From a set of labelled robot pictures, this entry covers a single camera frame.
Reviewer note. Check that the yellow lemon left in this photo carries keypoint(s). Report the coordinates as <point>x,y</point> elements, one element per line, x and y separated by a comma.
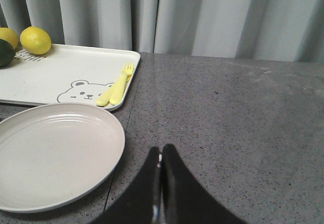
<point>10,36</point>

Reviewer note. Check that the green lime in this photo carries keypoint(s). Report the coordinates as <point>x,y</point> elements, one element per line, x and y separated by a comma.
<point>7,53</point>

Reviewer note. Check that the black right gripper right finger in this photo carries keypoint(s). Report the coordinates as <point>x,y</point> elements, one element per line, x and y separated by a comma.
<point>185,200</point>

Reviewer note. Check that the grey curtain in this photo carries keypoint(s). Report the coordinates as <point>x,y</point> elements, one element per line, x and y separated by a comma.
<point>284,30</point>

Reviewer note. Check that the beige round plate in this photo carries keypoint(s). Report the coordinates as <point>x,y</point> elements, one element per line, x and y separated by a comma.
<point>55,154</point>

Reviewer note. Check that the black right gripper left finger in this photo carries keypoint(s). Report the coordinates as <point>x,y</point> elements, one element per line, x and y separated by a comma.
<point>140,202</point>

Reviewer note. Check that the white bear-print tray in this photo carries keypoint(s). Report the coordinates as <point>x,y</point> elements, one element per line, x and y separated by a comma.
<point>66,74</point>

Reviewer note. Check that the yellow plastic fork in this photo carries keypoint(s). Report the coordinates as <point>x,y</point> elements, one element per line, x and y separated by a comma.
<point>119,86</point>

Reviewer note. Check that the yellow lemon right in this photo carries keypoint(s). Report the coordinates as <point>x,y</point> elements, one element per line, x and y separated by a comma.
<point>35,40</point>

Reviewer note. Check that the yellow lemon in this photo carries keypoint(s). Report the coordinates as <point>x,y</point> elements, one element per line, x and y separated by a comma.
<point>10,36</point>
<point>35,40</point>

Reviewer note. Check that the yellow plastic spoon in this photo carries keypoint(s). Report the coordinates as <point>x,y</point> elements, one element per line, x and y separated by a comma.
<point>103,100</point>

